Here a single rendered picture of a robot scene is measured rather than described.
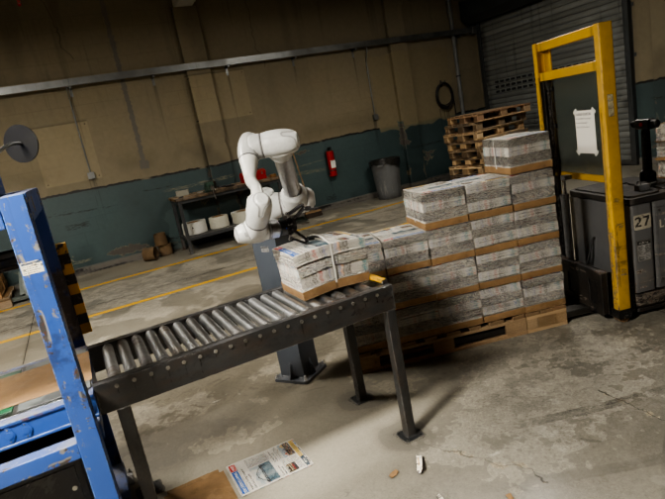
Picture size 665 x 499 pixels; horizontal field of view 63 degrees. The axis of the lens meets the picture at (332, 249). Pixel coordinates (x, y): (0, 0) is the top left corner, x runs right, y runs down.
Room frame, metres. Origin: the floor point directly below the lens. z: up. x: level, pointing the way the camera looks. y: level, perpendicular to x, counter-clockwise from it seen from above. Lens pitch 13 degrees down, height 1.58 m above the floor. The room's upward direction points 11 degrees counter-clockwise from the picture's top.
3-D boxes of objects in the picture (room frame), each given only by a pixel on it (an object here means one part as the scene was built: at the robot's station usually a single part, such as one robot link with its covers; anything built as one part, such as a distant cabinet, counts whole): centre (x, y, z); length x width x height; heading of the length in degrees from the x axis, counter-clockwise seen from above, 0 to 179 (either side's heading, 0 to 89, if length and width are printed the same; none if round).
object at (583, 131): (3.61, -1.75, 1.28); 0.57 x 0.01 x 0.65; 6
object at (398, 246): (3.48, -0.57, 0.42); 1.17 x 0.39 x 0.83; 96
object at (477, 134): (9.80, -3.11, 0.65); 1.33 x 0.94 x 1.30; 118
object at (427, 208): (3.49, -0.70, 0.95); 0.38 x 0.29 x 0.23; 8
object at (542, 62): (3.94, -1.69, 0.97); 0.09 x 0.09 x 1.75; 6
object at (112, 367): (2.19, 1.02, 0.77); 0.47 x 0.05 x 0.05; 24
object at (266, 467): (2.43, 0.51, 0.00); 0.37 x 0.28 x 0.01; 114
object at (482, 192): (3.53, -1.00, 0.95); 0.38 x 0.29 x 0.23; 6
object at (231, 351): (2.20, 0.38, 0.74); 1.34 x 0.05 x 0.12; 114
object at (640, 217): (3.65, -2.09, 0.40); 0.69 x 0.55 x 0.80; 6
